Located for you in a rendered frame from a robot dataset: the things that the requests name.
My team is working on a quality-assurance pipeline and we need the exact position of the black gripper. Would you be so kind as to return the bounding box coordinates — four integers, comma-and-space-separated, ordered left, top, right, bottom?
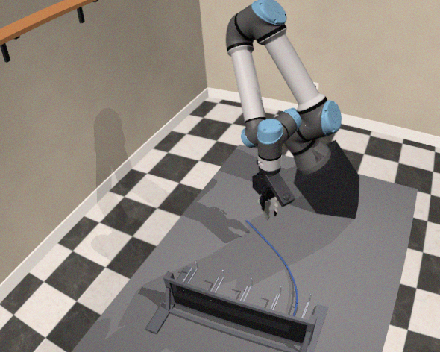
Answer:
252, 167, 281, 220

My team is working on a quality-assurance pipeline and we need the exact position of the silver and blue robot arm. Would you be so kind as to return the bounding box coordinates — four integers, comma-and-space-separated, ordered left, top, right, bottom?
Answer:
226, 0, 342, 207

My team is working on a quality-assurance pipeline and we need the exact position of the grey metal rack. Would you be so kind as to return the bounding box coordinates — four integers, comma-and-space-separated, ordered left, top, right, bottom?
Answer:
146, 261, 328, 352

